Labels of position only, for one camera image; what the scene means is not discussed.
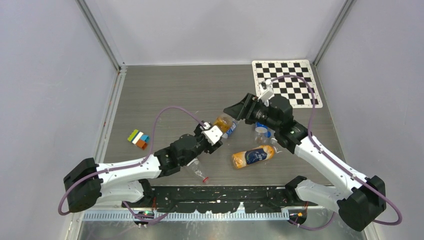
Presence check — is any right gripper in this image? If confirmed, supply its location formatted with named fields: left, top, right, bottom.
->
left=223, top=93, right=280, bottom=132

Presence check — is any yellow red label bottle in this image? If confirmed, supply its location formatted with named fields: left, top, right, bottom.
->
left=213, top=113, right=233, bottom=134

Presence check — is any red label water bottle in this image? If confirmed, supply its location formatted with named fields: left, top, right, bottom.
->
left=185, top=158, right=210, bottom=184

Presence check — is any crushed Pepsi bottle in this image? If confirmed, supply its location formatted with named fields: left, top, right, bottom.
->
left=222, top=120, right=240, bottom=139

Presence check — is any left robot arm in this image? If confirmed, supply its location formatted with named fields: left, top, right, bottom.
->
left=58, top=122, right=224, bottom=216

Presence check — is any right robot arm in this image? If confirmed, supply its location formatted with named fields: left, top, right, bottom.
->
left=223, top=93, right=387, bottom=232

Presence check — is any upright Pepsi bottle blue label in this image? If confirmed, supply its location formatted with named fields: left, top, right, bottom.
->
left=254, top=122, right=271, bottom=145

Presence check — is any orange blue label bottle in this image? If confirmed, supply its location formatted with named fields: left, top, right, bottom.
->
left=231, top=145, right=278, bottom=169

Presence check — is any checkerboard calibration mat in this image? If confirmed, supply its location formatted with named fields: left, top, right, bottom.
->
left=251, top=59, right=323, bottom=109

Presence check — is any colourful toy brick stack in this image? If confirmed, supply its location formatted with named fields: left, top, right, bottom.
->
left=127, top=129, right=150, bottom=150

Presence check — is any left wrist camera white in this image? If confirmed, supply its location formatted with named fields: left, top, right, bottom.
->
left=200, top=122, right=223, bottom=145

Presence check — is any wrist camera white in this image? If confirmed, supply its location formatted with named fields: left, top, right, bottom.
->
left=200, top=122, right=223, bottom=145
left=258, top=78, right=274, bottom=107

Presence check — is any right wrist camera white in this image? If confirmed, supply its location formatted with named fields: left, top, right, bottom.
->
left=258, top=78, right=274, bottom=107

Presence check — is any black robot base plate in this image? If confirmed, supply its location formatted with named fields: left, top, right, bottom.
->
left=128, top=186, right=306, bottom=214

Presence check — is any aluminium slotted rail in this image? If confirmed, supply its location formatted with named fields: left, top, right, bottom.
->
left=82, top=209, right=290, bottom=222

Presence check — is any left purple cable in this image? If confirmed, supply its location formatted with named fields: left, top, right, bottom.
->
left=57, top=105, right=210, bottom=226

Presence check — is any purple cable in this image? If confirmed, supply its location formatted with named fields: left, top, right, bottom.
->
left=57, top=105, right=210, bottom=226
left=269, top=74, right=403, bottom=232

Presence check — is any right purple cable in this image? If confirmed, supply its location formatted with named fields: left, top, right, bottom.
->
left=269, top=74, right=403, bottom=232

